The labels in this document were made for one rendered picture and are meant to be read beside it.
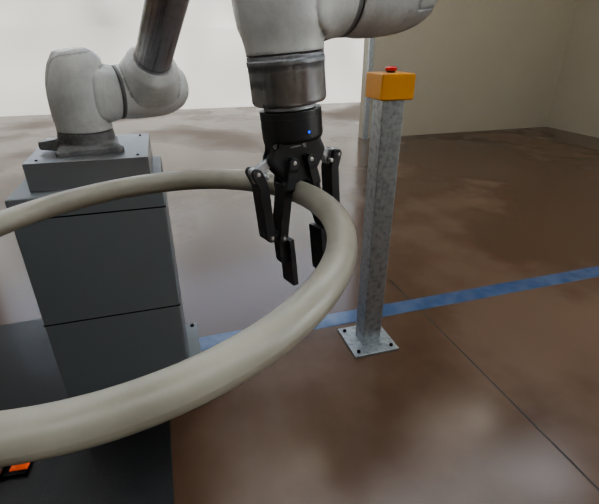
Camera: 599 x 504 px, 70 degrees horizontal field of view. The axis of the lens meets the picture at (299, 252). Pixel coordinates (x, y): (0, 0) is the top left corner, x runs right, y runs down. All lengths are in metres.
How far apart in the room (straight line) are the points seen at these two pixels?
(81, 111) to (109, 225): 0.32
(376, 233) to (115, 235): 0.89
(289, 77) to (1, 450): 0.40
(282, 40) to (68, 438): 0.40
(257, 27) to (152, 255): 0.97
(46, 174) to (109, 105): 0.26
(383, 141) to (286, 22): 1.06
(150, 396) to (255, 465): 1.21
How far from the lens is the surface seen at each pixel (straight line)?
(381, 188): 1.55
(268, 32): 0.49
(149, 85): 1.36
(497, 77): 7.01
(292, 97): 0.49
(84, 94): 1.37
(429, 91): 6.39
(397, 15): 0.59
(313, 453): 1.49
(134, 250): 1.35
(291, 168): 0.53
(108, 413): 0.27
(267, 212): 0.53
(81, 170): 1.34
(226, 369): 0.27
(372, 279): 1.70
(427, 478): 1.49
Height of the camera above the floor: 1.17
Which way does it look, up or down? 26 degrees down
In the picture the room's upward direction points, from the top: straight up
